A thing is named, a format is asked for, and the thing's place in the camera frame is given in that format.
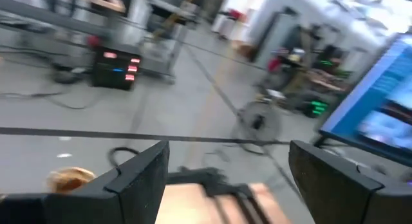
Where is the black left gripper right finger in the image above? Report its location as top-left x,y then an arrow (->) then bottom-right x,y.
288,140 -> 412,224

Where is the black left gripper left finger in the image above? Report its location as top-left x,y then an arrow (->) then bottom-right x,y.
0,140 -> 171,224

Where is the tall brass candlestick holder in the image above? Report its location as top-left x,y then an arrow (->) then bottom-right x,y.
46,166 -> 97,194

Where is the blue-screen computer monitor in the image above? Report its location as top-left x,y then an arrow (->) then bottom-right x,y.
317,33 -> 412,169

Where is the black floor fan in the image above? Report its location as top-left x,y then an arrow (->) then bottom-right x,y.
230,100 -> 283,156

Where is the black computer tower with lights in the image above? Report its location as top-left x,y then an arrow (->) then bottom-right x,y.
91,46 -> 142,91

